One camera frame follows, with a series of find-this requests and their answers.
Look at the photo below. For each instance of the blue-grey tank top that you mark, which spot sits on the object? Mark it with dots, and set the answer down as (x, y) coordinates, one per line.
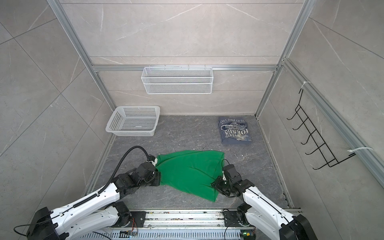
(234, 131)

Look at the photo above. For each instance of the green tank top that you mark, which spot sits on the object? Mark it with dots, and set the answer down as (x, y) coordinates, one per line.
(191, 172)

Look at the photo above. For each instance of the white plastic laundry basket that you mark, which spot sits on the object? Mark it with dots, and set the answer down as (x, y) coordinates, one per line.
(134, 121)

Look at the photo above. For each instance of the black wire hook rack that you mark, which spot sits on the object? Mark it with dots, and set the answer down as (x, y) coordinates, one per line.
(315, 136)

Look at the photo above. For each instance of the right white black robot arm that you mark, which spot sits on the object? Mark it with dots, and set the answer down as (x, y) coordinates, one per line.
(259, 211)

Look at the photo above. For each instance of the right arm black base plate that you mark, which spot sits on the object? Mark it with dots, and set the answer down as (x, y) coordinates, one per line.
(230, 218)

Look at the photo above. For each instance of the white wire mesh shelf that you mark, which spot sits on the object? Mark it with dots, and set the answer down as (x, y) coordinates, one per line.
(178, 80)

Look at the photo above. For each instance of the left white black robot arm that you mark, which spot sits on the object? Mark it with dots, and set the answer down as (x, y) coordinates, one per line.
(100, 209)

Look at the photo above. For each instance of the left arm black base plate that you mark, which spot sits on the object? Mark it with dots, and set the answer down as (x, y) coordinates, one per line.
(137, 219)

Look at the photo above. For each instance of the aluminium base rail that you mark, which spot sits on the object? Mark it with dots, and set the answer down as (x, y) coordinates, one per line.
(178, 225)

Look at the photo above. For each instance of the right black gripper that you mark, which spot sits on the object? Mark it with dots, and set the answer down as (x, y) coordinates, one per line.
(217, 185)

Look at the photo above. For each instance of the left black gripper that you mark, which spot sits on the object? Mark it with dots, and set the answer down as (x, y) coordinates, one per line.
(157, 174)

